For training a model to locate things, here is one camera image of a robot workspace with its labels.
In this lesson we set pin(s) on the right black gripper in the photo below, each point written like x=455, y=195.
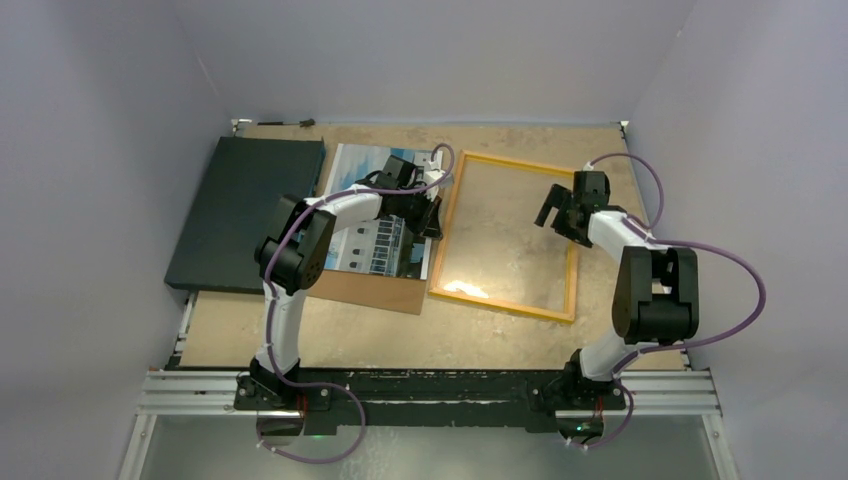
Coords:
x=561, y=197

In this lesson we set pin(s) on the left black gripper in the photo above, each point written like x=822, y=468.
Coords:
x=428, y=225

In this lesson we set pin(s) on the building and sky photo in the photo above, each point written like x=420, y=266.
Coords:
x=384, y=247

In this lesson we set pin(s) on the clear acrylic sheet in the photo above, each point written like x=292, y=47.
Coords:
x=503, y=238

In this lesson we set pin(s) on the yellow picture frame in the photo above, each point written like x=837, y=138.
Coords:
x=503, y=305

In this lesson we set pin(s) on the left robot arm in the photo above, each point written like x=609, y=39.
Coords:
x=291, y=255

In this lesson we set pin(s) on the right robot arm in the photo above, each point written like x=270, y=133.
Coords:
x=655, y=301

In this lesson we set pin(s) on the brown backing board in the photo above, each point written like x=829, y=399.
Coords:
x=397, y=294

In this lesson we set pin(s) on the dark blue flat box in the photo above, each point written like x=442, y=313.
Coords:
x=238, y=193

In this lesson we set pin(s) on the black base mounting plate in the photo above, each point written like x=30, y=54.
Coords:
x=537, y=401

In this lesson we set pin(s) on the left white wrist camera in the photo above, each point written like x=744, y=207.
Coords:
x=432, y=171

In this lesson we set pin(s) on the aluminium rail frame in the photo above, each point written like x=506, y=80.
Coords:
x=213, y=393

